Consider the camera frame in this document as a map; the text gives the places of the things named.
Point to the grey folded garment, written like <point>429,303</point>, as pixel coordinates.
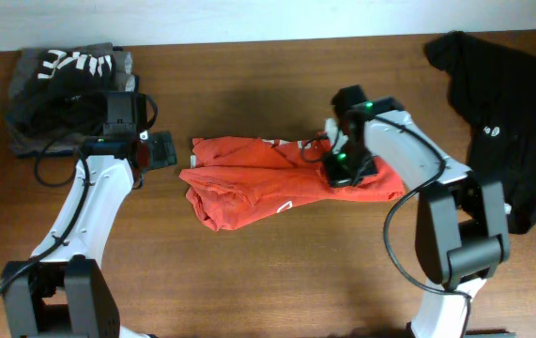
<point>61,141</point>

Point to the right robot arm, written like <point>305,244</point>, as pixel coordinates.
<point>462,231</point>

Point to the black shirt with white letters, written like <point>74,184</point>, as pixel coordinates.
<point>61,89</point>

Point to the red t-shirt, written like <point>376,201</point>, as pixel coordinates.
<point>235,181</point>

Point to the black t-shirt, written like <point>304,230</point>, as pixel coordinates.
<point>493,87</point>

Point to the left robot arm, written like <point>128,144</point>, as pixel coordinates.
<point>60,290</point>

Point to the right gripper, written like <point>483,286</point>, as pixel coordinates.
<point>337,176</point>

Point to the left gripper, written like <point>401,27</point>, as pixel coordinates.
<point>163,147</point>

